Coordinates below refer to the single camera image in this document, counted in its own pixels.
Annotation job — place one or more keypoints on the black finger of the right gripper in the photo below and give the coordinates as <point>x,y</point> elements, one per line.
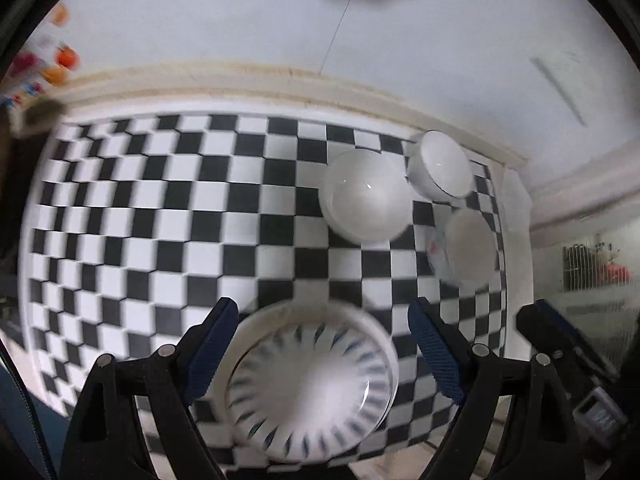
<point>546,329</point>

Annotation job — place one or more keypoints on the white plate blue leaf pattern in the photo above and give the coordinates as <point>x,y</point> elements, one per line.
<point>306,393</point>

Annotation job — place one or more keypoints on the white plate grey flower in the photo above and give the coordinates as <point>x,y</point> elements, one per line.
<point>267,320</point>

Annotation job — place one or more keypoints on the plain white bowl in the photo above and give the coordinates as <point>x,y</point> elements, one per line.
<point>365,198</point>

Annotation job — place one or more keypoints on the white bowl thin rim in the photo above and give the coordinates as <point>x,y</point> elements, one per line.
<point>438,168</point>

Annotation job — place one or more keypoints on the checkered black white mat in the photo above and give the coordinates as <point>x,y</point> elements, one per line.
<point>139,224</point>

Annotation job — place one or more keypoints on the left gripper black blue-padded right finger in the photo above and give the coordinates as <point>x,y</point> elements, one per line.
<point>470,376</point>

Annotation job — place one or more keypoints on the colourful wall stickers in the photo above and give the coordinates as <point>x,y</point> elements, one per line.
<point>43,63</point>

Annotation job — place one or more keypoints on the white bowl coloured dots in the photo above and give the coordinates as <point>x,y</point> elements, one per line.
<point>463,252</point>

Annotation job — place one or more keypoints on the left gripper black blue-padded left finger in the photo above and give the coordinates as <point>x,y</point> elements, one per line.
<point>175,376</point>

